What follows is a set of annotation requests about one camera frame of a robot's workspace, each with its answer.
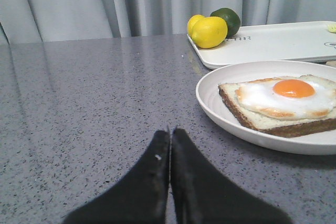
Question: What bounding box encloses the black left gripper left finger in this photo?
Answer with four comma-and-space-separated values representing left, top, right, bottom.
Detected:
64, 131, 170, 223

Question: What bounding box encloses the bread slice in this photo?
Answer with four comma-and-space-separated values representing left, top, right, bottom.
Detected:
218, 81, 335, 137

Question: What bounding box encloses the fried egg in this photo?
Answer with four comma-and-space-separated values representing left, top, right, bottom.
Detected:
234, 75, 335, 120

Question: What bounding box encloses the white round plate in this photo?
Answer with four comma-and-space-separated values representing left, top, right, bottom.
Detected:
196, 60, 335, 155

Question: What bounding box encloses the grey curtain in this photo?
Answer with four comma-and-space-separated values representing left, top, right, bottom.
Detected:
1, 0, 335, 44

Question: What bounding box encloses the white rectangular tray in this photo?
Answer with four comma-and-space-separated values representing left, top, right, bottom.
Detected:
191, 21, 335, 69

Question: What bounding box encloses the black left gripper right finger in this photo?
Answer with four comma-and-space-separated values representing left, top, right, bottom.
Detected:
171, 129, 291, 223

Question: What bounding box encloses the green lime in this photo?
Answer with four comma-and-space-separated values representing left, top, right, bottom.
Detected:
210, 7, 241, 38

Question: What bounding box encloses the yellow lemon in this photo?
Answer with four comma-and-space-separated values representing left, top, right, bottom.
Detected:
187, 14, 228, 49

